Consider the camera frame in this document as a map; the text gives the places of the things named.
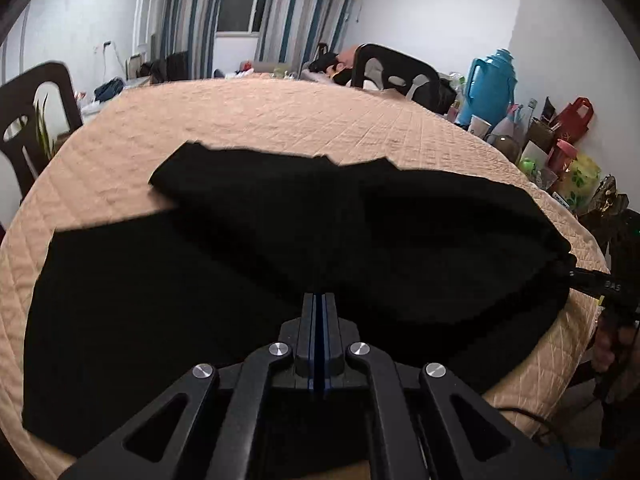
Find red gift bag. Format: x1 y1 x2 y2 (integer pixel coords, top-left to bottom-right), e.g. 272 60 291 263
550 96 594 143

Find person's right hand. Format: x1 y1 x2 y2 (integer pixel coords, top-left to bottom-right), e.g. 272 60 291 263
592 311 625 374

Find dark blue bag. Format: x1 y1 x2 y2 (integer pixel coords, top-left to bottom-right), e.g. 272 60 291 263
94 77 125 102

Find blue thermos jug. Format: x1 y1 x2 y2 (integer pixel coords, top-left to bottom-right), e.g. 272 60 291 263
456 49 512 133

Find black pants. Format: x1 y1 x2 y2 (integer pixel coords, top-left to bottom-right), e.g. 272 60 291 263
22 141 576 458

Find window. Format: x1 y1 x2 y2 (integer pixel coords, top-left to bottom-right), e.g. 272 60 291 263
215 0 273 36

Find black plastic chair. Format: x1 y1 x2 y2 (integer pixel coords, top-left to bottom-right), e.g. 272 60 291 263
0 61 83 201
350 43 457 113

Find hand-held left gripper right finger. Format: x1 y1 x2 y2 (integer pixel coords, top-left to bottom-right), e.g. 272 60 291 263
322 292 571 480

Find beige quilted blanket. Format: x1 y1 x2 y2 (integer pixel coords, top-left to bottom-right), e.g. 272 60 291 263
0 77 613 480

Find white cup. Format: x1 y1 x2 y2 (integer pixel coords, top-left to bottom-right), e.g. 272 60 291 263
467 115 493 139

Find striped curtain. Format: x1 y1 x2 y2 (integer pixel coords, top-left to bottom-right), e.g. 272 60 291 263
159 0 228 81
255 0 358 63

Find green potted plant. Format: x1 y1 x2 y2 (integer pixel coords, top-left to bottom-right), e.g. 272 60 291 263
32 92 58 161

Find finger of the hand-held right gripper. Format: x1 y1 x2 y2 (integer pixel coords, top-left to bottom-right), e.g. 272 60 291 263
552 259 623 306

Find black floor cable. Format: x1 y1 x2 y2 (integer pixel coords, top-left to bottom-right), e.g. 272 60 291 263
492 407 576 466

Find green leaf print bag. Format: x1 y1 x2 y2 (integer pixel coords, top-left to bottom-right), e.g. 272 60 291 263
552 152 602 211

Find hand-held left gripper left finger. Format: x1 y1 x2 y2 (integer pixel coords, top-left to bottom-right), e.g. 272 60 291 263
60 292 317 480

